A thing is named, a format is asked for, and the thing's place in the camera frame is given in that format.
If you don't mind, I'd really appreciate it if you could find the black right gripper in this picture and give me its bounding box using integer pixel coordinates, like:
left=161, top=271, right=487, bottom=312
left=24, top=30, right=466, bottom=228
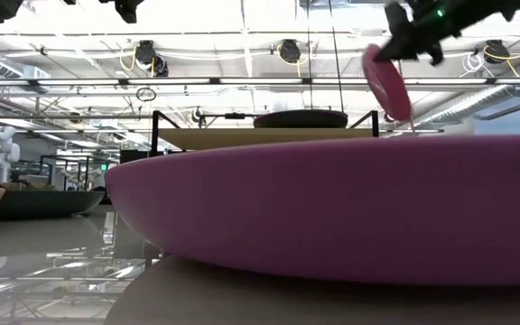
left=374, top=0, right=469, bottom=68

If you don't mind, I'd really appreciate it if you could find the pink plate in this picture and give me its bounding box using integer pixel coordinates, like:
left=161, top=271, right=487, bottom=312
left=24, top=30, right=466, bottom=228
left=361, top=43, right=413, bottom=123

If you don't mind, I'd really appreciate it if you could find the black plate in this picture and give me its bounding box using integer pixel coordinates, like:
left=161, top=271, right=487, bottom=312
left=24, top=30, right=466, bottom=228
left=253, top=108, right=349, bottom=129

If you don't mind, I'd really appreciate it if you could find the purple plate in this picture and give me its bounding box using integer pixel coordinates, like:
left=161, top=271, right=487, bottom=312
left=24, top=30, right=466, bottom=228
left=104, top=135, right=520, bottom=288

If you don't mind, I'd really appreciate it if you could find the dark green plate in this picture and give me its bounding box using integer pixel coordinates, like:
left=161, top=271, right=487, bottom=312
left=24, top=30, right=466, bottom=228
left=0, top=189, right=107, bottom=222

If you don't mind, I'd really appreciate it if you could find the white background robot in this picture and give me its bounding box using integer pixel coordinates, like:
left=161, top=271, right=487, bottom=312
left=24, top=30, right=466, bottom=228
left=0, top=125, right=21, bottom=184

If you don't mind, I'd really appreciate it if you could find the black curtain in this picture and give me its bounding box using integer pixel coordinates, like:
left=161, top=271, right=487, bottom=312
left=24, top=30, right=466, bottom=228
left=118, top=149, right=153, bottom=165

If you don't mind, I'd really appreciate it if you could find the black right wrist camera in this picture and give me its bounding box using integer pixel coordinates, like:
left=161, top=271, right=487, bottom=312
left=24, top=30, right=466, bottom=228
left=384, top=2, right=410, bottom=37

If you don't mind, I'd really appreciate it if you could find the black ceiling cable reel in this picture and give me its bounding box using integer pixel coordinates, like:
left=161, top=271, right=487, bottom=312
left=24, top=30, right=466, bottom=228
left=277, top=38, right=302, bottom=65
left=483, top=39, right=510, bottom=65
left=133, top=39, right=170, bottom=79

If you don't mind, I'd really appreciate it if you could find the white cable coil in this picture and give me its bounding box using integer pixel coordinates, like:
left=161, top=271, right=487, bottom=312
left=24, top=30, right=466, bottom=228
left=461, top=51, right=488, bottom=79

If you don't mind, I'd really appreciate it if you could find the silver air duct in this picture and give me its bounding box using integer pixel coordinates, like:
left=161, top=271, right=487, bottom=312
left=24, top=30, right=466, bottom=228
left=413, top=83, right=520, bottom=132
left=0, top=44, right=52, bottom=81

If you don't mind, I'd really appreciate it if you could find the black cable loop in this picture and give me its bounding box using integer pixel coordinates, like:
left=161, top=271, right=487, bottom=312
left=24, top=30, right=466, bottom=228
left=135, top=86, right=158, bottom=103

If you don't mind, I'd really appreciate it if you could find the black hanging cable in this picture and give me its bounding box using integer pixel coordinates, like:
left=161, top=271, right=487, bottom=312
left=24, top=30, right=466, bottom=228
left=327, top=0, right=347, bottom=112

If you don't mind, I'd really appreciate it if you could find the black background camera bar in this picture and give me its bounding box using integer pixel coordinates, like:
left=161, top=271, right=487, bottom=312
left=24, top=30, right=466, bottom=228
left=198, top=111, right=261, bottom=130

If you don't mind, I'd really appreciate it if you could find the black frame wooden shelf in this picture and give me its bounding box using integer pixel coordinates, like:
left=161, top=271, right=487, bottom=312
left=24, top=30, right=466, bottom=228
left=150, top=109, right=381, bottom=159

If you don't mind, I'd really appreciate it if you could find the black background frame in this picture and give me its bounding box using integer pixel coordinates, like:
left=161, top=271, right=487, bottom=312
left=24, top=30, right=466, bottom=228
left=38, top=154, right=121, bottom=193

